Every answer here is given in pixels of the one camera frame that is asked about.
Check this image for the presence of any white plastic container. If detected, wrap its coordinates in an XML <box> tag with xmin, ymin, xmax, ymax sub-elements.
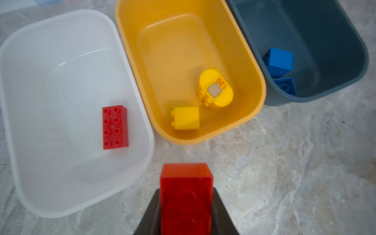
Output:
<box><xmin>1</xmin><ymin>10</ymin><xmax>155</xmax><ymax>218</ymax></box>

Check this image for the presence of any blue square lego brick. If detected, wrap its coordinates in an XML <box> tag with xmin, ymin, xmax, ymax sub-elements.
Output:
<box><xmin>262</xmin><ymin>48</ymin><xmax>294</xmax><ymax>79</ymax></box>

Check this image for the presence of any yellow square lego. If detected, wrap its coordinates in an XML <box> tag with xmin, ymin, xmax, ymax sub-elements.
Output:
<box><xmin>171</xmin><ymin>107</ymin><xmax>200</xmax><ymax>130</ymax></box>

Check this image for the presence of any red long lego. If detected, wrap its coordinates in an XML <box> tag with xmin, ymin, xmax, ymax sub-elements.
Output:
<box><xmin>102</xmin><ymin>105</ymin><xmax>129</xmax><ymax>150</ymax></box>
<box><xmin>160</xmin><ymin>163</ymin><xmax>213</xmax><ymax>235</ymax></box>

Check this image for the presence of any yellow plastic container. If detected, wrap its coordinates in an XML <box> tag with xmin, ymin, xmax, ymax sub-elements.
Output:
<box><xmin>115</xmin><ymin>1</ymin><xmax>266</xmax><ymax>145</ymax></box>

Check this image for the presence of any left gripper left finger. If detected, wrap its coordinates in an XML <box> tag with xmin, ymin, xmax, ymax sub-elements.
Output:
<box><xmin>133</xmin><ymin>189</ymin><xmax>161</xmax><ymax>235</ymax></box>

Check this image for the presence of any yellow rounded 120 lego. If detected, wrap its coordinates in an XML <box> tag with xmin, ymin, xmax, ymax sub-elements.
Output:
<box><xmin>197</xmin><ymin>69</ymin><xmax>234</xmax><ymax>111</ymax></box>

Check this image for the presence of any dark teal plastic container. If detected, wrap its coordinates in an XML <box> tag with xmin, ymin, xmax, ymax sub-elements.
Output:
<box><xmin>227</xmin><ymin>1</ymin><xmax>369</xmax><ymax>106</ymax></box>

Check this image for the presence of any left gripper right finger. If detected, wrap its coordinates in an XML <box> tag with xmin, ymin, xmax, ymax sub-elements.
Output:
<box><xmin>211</xmin><ymin>188</ymin><xmax>239</xmax><ymax>235</ymax></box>

